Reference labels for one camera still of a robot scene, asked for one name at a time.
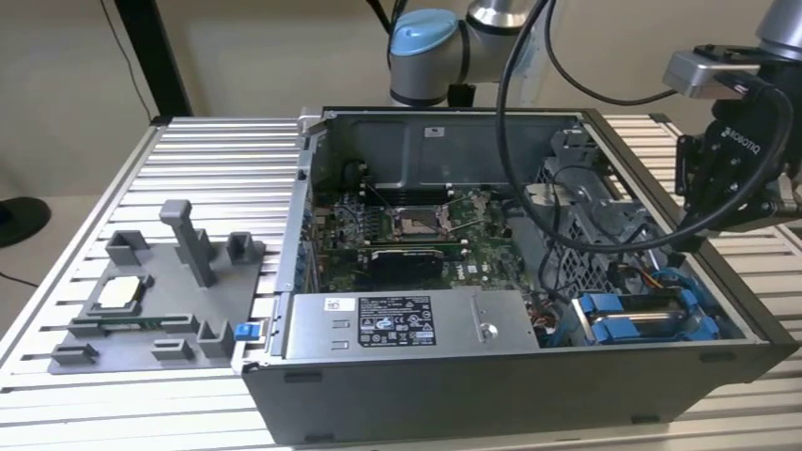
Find hard disk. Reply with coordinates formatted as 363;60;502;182
575;287;702;319

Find empty blue disk carrier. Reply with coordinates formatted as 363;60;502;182
590;310;721;345

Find metal disk bay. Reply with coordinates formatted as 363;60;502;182
566;281;731;351

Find perforated metal drive cage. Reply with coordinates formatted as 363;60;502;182
518;129;694;302

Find green motherboard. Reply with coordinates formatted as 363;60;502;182
310;185;538;304

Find CPU socket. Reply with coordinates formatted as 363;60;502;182
386;205;454;241

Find black graphics card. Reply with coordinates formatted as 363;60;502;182
367;248;447;277

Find thin metal locking lever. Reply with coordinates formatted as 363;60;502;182
363;183;399;211

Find dark grey PC case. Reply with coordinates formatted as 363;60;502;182
240;105;795;445

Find silver power supply unit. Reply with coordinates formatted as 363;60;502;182
279;289;542;362

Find grey parts rack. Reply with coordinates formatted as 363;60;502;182
47;198;272;377

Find silver CPU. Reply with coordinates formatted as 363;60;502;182
92;276;144;310

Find black round stand base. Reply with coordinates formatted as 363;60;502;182
0;196;52;249

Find blue data wire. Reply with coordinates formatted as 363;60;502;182
647;264;701;295

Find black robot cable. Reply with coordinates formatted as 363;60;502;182
494;0;791;255
542;0;682;105
504;0;794;257

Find red yellow black power wire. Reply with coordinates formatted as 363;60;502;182
617;265;667;296

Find black red wire bundle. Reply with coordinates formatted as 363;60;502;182
528;290;575;337

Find black cables behind arm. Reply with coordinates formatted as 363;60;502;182
366;0;407;35

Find black upright frame post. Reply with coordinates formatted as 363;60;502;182
127;0;195;119

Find thin black wall cable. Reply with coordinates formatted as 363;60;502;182
97;0;159;124

